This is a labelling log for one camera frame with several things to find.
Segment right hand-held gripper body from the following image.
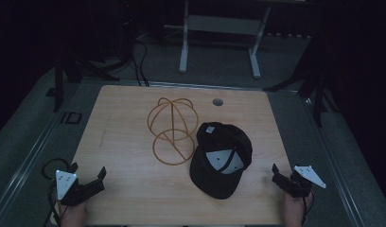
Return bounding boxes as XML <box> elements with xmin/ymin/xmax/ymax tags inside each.
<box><xmin>272</xmin><ymin>165</ymin><xmax>327</xmax><ymax>199</ymax></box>

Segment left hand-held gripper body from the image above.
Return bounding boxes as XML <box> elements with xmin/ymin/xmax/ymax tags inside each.
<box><xmin>54</xmin><ymin>169</ymin><xmax>106</xmax><ymax>206</ymax></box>

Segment black baseball cap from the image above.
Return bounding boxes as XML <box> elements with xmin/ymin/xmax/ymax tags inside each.
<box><xmin>189</xmin><ymin>121</ymin><xmax>254</xmax><ymax>201</ymax></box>

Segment gold wire hat stand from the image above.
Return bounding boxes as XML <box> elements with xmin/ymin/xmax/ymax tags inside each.
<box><xmin>147</xmin><ymin>96</ymin><xmax>200</xmax><ymax>166</ymax></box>

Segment person's left hand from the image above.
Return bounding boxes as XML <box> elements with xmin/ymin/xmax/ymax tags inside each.
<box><xmin>58</xmin><ymin>201</ymin><xmax>87</xmax><ymax>227</ymax></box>

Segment person's right hand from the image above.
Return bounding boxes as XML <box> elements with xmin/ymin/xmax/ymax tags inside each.
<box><xmin>282</xmin><ymin>191</ymin><xmax>314</xmax><ymax>227</ymax></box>

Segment black tripod stand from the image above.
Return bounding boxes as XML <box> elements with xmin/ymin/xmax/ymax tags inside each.
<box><xmin>45</xmin><ymin>56</ymin><xmax>121</xmax><ymax>114</ymax></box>
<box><xmin>263</xmin><ymin>39</ymin><xmax>341</xmax><ymax>128</ymax></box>

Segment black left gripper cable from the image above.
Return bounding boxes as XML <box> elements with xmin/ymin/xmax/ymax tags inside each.
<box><xmin>41</xmin><ymin>157</ymin><xmax>71</xmax><ymax>227</ymax></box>

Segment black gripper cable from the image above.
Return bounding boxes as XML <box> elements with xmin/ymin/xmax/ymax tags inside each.
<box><xmin>300</xmin><ymin>191</ymin><xmax>316</xmax><ymax>225</ymax></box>
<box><xmin>41</xmin><ymin>157</ymin><xmax>71</xmax><ymax>227</ymax></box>

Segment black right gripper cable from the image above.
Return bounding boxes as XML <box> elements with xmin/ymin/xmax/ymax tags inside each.
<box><xmin>300</xmin><ymin>191</ymin><xmax>316</xmax><ymax>225</ymax></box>

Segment black floor bracket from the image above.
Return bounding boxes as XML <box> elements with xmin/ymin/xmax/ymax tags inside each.
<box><xmin>59</xmin><ymin>111</ymin><xmax>83</xmax><ymax>125</ymax></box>

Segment black floor cables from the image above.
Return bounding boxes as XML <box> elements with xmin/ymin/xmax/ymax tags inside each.
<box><xmin>130</xmin><ymin>37</ymin><xmax>151</xmax><ymax>88</ymax></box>

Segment white metal desk frame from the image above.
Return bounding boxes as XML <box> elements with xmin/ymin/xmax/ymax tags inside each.
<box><xmin>178</xmin><ymin>0</ymin><xmax>272</xmax><ymax>79</ymax></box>

